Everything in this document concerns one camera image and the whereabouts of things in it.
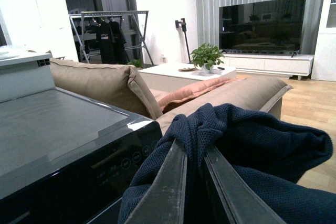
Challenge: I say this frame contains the beige fabric sofa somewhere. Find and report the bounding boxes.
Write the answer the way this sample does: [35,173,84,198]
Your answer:
[50,58,292,132]

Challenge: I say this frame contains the large flat screen television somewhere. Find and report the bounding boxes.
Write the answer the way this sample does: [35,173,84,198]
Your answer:
[219,0,306,56]

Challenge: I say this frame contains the metal clothes drying rack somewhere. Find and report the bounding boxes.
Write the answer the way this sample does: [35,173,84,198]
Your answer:
[69,10,154,65]

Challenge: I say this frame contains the small beige plate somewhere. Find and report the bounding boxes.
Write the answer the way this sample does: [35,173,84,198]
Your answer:
[178,68,197,72]

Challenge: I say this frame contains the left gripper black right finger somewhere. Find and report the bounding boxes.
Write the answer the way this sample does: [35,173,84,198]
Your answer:
[204,146,285,223]

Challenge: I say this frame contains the dark navy knit garment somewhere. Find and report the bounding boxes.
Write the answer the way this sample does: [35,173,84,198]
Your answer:
[118,104,335,223]

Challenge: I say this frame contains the green potted plant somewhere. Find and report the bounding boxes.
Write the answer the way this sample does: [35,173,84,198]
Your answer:
[191,44,224,73]

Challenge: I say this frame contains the white tv stand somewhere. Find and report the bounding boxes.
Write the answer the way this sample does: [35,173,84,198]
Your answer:
[224,54,314,80]

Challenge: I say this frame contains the black cordless vacuum cleaner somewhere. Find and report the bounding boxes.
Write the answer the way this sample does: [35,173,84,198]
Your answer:
[175,18,191,63]

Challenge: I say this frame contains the grey front-load washing machine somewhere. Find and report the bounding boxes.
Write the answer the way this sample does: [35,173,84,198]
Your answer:
[1,88,162,223]

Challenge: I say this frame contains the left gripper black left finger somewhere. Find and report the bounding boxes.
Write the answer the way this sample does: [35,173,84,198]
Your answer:
[126,140,187,223]

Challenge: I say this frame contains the white counter ledge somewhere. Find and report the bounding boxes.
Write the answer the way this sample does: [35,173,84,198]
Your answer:
[1,45,55,102]

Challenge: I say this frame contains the white coffee table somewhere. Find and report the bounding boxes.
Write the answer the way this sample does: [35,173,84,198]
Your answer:
[139,63,236,92]

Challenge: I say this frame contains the orange throw pillow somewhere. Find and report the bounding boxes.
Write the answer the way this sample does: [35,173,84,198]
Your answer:
[158,77,239,114]

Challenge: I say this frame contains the black hanging t-shirt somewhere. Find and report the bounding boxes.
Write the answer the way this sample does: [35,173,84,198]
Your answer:
[96,22,116,64]

